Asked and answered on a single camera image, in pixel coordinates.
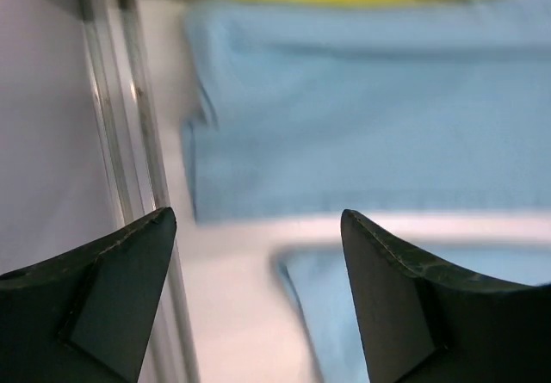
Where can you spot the light blue trousers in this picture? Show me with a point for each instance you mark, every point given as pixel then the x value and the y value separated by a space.
pixel 441 109

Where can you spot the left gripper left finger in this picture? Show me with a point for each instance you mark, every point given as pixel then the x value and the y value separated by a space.
pixel 86 315

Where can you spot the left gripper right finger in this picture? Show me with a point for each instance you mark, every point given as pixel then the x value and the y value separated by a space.
pixel 425 319

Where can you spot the aluminium mounting rail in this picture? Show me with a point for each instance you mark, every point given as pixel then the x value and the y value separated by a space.
pixel 133 159

